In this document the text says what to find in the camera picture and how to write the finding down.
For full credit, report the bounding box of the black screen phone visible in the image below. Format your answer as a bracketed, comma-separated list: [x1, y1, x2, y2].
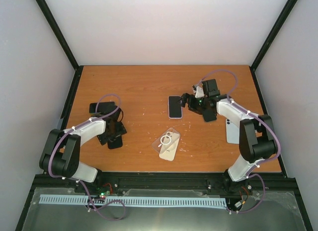
[169, 96, 183, 118]

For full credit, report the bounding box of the black phone case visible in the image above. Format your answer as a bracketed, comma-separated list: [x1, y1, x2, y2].
[107, 137, 123, 150]

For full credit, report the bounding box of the lilac phone case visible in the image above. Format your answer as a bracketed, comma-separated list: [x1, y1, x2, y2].
[168, 95, 184, 120]

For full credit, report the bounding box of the dark phone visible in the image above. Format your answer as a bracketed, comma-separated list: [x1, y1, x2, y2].
[89, 101, 116, 114]

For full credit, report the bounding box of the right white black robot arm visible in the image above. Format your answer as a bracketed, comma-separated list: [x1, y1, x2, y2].
[175, 79, 280, 192]

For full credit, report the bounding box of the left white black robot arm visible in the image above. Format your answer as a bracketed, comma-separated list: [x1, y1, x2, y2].
[39, 102, 127, 193]

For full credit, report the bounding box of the black phone right side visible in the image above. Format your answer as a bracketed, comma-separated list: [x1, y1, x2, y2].
[202, 109, 217, 123]

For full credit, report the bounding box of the clear magsafe phone case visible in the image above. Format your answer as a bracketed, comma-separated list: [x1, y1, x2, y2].
[151, 128, 180, 154]

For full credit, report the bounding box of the light blue phone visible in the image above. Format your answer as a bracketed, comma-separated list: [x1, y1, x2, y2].
[226, 119, 239, 145]

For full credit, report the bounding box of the cream white phone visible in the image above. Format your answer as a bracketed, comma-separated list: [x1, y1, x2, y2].
[159, 132, 180, 161]

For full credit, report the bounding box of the left green controller board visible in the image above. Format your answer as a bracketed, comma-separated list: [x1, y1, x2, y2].
[99, 186, 113, 198]

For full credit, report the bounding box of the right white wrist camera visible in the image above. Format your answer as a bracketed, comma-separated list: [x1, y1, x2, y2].
[192, 84, 205, 98]

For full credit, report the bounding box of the left black side rail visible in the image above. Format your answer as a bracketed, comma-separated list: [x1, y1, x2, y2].
[57, 66, 84, 129]

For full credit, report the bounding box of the black side rail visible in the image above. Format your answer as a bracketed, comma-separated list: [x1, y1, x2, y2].
[250, 66, 288, 178]
[57, 66, 84, 129]

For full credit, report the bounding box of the light blue cable duct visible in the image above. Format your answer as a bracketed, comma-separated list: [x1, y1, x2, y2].
[38, 194, 227, 209]

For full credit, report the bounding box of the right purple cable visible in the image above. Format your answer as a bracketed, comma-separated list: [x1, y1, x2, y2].
[198, 69, 283, 215]

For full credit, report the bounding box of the right black side rail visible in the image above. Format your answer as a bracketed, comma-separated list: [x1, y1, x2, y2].
[250, 66, 288, 178]

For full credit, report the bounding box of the right wired connector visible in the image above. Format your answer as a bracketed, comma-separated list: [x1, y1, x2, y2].
[235, 187, 249, 210]

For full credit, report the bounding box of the black aluminium frame rail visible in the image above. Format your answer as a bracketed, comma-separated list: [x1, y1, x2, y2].
[31, 172, 300, 196]

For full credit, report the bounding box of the right black frame post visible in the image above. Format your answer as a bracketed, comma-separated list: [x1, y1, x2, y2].
[250, 0, 298, 73]

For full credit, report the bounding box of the black frame post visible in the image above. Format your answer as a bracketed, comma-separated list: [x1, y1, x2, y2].
[250, 0, 298, 73]
[35, 0, 80, 71]

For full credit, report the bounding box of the left black frame post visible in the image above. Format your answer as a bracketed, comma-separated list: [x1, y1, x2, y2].
[35, 0, 80, 71]

